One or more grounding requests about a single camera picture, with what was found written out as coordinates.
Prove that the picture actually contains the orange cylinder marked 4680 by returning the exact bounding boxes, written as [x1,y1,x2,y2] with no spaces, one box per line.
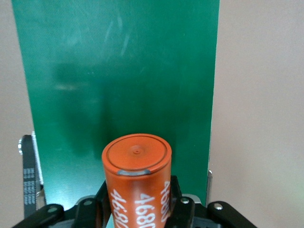
[101,133,173,228]

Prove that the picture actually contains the green conveyor belt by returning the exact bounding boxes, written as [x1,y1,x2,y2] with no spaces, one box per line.
[10,0,220,228]

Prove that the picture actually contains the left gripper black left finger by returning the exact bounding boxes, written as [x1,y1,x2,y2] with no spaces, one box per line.
[73,180,112,228]

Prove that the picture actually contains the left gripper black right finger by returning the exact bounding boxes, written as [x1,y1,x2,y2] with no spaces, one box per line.
[165,175,196,228]

